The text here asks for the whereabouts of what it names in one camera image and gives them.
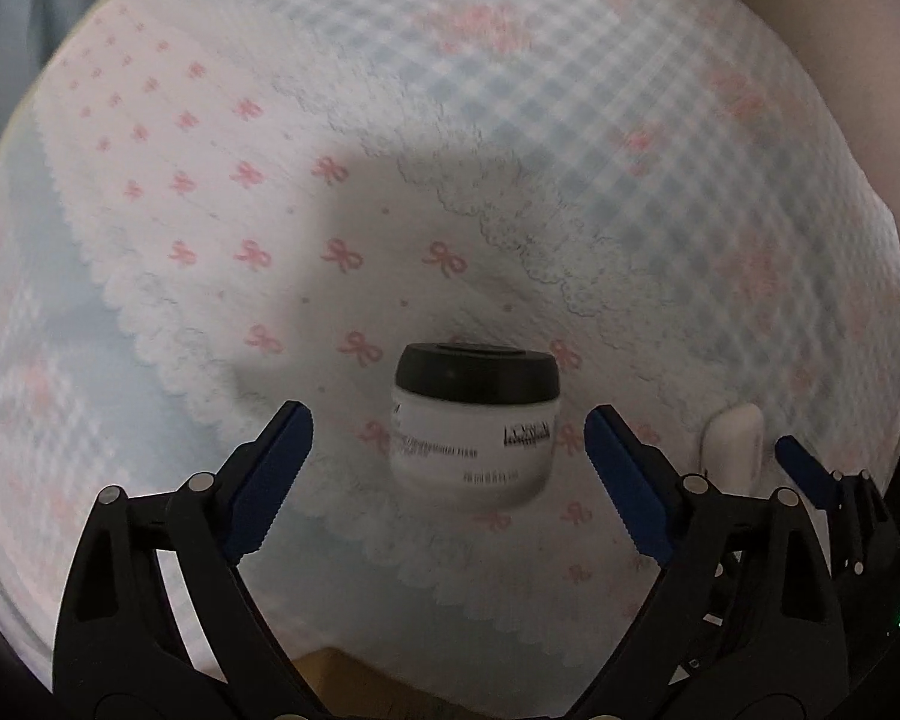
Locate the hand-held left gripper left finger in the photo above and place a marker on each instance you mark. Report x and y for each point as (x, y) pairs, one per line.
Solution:
(270, 480)

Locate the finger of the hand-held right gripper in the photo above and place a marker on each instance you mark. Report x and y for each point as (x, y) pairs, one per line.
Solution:
(810, 472)
(724, 600)

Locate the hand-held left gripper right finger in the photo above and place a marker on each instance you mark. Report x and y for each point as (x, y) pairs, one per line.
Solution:
(630, 480)

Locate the small red and white bottle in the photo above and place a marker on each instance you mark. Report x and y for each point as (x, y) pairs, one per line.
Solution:
(733, 439)

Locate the white jar with black lid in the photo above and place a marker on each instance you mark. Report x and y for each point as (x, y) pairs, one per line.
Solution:
(469, 435)

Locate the cardboard box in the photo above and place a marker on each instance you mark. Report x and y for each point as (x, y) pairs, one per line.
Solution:
(367, 682)

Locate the checked bed sheet with bows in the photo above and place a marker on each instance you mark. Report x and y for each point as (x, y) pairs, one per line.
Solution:
(420, 165)

